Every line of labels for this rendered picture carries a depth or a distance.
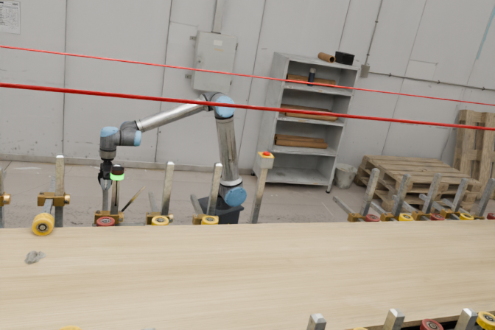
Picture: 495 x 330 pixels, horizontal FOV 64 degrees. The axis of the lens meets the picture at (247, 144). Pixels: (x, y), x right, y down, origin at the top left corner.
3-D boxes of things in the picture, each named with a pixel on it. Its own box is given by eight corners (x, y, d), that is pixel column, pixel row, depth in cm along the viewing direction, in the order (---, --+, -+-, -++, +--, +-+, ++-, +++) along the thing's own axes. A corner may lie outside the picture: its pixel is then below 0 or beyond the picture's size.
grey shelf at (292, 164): (250, 174, 506) (273, 51, 458) (314, 178, 532) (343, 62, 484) (260, 190, 466) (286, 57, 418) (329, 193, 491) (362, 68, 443)
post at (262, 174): (245, 235, 233) (258, 164, 219) (253, 235, 234) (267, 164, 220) (247, 239, 229) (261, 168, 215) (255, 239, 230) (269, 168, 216)
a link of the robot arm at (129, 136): (140, 127, 234) (118, 126, 228) (143, 133, 224) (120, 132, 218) (138, 142, 236) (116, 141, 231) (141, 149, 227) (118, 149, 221)
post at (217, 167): (202, 240, 224) (214, 161, 209) (208, 240, 225) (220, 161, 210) (203, 244, 221) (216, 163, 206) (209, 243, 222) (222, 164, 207)
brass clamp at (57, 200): (39, 200, 189) (39, 191, 188) (70, 200, 194) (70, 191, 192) (37, 207, 184) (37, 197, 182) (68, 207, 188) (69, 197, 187)
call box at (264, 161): (255, 164, 219) (258, 151, 217) (267, 165, 222) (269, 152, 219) (260, 169, 213) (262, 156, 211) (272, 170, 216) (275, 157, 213)
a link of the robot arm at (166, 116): (219, 85, 257) (116, 121, 239) (225, 90, 246) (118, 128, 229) (223, 102, 262) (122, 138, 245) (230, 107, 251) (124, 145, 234)
